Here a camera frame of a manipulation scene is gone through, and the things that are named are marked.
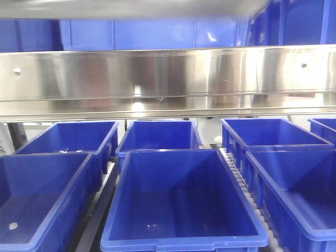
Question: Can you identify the silver metal tray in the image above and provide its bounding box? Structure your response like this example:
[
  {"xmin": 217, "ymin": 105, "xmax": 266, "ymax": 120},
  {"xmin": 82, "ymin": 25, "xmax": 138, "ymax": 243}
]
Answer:
[{"xmin": 1, "ymin": 1, "xmax": 269, "ymax": 19}]

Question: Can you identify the rear centre blue bin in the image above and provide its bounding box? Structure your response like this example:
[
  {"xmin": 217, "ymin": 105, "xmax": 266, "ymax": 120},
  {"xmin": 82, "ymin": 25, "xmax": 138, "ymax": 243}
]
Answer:
[{"xmin": 115, "ymin": 120, "xmax": 203, "ymax": 172}]

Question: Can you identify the blue bin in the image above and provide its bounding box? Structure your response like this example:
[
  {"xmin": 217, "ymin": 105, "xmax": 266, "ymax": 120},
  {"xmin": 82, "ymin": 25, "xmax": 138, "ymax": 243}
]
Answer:
[
  {"xmin": 100, "ymin": 149, "xmax": 268, "ymax": 251},
  {"xmin": 246, "ymin": 150, "xmax": 335, "ymax": 251},
  {"xmin": 308, "ymin": 118, "xmax": 336, "ymax": 145},
  {"xmin": 14, "ymin": 121, "xmax": 119, "ymax": 174},
  {"xmin": 115, "ymin": 120, "xmax": 203, "ymax": 172},
  {"xmin": 220, "ymin": 118, "xmax": 335, "ymax": 171},
  {"xmin": 1, "ymin": 153, "xmax": 100, "ymax": 251}
]

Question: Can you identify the rear left blue bin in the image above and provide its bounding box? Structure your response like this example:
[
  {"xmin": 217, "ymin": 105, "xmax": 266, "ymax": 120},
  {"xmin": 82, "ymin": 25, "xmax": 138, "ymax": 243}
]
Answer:
[{"xmin": 14, "ymin": 121, "xmax": 119, "ymax": 174}]

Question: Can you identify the front centre blue bin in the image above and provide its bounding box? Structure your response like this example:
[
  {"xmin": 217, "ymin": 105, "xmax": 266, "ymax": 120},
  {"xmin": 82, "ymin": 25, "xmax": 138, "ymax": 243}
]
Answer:
[{"xmin": 100, "ymin": 149, "xmax": 268, "ymax": 251}]

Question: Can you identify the rear right blue bin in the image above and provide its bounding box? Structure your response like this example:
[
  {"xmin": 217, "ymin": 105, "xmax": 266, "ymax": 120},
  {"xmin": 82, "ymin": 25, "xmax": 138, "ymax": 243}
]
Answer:
[{"xmin": 220, "ymin": 118, "xmax": 335, "ymax": 171}]

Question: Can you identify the large blue plastic crate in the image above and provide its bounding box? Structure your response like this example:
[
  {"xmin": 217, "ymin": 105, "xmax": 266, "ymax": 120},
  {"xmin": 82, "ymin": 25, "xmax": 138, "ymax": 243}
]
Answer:
[{"xmin": 60, "ymin": 17, "xmax": 249, "ymax": 50}]

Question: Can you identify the front right blue bin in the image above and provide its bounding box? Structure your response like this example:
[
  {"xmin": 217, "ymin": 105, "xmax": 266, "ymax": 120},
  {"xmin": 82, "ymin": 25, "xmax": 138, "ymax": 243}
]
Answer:
[{"xmin": 246, "ymin": 150, "xmax": 335, "ymax": 251}]

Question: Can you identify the front left blue bin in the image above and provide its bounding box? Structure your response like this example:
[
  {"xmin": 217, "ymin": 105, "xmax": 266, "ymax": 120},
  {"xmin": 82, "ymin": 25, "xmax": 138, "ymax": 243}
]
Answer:
[{"xmin": 1, "ymin": 153, "xmax": 100, "ymax": 251}]

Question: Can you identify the upper right blue crate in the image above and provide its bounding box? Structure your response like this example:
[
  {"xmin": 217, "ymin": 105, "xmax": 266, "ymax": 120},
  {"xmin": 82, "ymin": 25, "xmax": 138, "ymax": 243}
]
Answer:
[{"xmin": 247, "ymin": 0, "xmax": 335, "ymax": 46}]

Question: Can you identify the far right blue bin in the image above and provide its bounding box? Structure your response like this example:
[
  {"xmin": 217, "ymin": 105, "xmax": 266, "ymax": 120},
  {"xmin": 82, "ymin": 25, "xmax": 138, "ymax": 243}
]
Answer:
[{"xmin": 308, "ymin": 118, "xmax": 336, "ymax": 145}]

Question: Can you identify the white roller track lower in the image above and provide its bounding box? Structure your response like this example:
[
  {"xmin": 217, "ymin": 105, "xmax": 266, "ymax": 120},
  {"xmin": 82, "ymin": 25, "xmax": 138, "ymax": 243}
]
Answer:
[{"xmin": 219, "ymin": 148, "xmax": 283, "ymax": 252}]

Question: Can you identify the left blue plastic crate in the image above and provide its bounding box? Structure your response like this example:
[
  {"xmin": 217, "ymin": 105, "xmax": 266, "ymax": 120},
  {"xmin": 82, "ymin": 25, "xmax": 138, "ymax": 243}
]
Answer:
[{"xmin": 1, "ymin": 19, "xmax": 63, "ymax": 53}]

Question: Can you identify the stainless steel front rail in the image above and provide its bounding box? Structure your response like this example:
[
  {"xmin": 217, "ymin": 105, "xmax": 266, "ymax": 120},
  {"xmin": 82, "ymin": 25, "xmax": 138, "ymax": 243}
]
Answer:
[{"xmin": 1, "ymin": 45, "xmax": 335, "ymax": 122}]

